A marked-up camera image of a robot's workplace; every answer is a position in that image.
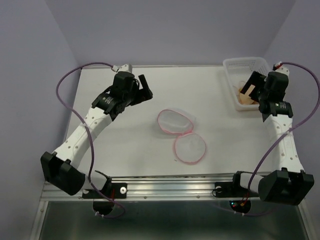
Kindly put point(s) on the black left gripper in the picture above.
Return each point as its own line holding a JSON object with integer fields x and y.
{"x": 142, "y": 94}

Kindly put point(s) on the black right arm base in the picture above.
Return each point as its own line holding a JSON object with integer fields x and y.
{"x": 230, "y": 188}

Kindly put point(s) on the white mesh laundry bag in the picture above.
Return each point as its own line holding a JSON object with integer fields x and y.
{"x": 188, "y": 146}

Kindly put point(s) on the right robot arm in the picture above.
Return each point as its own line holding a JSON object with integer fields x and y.
{"x": 288, "y": 183}

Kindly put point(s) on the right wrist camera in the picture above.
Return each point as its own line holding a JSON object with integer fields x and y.
{"x": 280, "y": 68}

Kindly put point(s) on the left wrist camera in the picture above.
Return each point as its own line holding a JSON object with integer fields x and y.
{"x": 128, "y": 68}

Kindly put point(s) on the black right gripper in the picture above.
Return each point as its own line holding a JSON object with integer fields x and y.
{"x": 257, "y": 79}

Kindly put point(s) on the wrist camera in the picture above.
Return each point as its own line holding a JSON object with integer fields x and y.
{"x": 128, "y": 68}
{"x": 280, "y": 68}

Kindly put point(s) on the white perforated plastic basket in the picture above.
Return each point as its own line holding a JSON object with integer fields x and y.
{"x": 237, "y": 71}

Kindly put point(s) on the aluminium mounting rail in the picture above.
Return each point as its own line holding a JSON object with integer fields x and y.
{"x": 182, "y": 188}

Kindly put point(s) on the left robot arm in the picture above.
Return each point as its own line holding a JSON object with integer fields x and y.
{"x": 60, "y": 168}

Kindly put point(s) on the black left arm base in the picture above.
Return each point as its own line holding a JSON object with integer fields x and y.
{"x": 112, "y": 190}

